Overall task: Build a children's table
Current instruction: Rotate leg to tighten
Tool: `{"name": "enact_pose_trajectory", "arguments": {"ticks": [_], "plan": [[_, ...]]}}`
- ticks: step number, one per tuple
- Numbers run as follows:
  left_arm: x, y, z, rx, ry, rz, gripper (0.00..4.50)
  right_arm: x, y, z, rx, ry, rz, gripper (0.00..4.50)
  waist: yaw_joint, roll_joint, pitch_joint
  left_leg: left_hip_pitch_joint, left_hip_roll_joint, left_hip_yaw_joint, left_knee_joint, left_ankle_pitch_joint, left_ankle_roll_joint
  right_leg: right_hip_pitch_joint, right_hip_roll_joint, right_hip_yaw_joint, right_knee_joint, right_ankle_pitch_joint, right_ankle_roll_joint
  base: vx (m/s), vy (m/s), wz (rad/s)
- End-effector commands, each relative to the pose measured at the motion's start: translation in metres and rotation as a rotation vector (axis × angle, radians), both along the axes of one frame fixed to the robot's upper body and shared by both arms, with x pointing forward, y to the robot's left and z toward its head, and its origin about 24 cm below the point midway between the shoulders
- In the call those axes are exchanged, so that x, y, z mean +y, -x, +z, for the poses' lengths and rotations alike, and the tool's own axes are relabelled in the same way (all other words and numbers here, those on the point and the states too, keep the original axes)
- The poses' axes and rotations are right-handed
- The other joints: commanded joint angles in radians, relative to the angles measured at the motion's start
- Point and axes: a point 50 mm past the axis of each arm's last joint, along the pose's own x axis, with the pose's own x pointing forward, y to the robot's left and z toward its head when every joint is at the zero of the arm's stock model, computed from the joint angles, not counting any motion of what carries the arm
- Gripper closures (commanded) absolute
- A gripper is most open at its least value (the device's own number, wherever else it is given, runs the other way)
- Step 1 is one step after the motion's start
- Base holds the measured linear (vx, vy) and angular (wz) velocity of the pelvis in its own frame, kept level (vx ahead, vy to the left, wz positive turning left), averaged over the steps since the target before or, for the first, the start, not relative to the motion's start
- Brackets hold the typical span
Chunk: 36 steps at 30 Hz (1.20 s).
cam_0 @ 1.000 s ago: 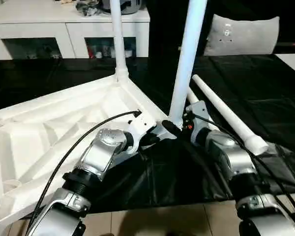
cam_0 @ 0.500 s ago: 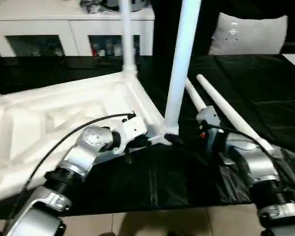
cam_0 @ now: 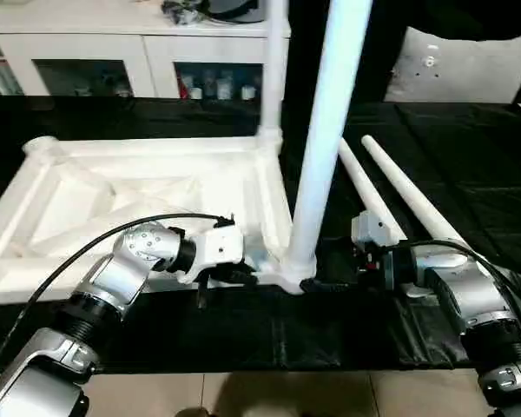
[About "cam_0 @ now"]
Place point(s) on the black work mat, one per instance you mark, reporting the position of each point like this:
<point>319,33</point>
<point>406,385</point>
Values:
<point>460,152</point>

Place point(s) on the white plastic table top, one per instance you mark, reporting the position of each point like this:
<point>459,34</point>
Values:
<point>113,174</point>

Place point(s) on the black box with yellow label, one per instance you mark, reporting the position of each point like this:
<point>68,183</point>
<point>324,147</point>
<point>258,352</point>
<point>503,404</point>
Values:
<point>373,43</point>

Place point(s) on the white cup behind glass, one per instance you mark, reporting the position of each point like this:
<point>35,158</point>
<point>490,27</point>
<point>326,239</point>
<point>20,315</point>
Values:
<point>247,92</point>

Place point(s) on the grey cushion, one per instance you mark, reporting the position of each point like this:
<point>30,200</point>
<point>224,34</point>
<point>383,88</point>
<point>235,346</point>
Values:
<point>460,69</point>

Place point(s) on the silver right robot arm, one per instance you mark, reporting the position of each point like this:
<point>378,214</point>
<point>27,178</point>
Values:
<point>469,295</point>

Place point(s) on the white plastic table leg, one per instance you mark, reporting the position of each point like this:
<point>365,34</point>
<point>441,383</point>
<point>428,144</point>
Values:
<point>364,182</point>
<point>274,65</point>
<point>408,191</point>
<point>325,130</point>

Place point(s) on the grey helmet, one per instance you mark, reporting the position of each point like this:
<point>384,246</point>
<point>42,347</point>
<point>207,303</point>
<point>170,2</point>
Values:
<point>239,11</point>

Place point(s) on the white glass-door cabinet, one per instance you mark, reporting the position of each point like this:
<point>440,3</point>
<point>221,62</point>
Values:
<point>134,43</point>

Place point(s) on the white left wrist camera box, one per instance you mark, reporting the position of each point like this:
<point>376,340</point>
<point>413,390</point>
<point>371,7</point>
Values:
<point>217,247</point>

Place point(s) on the red bottle behind glass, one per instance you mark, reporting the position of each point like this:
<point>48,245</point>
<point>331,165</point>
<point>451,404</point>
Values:
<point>183,87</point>

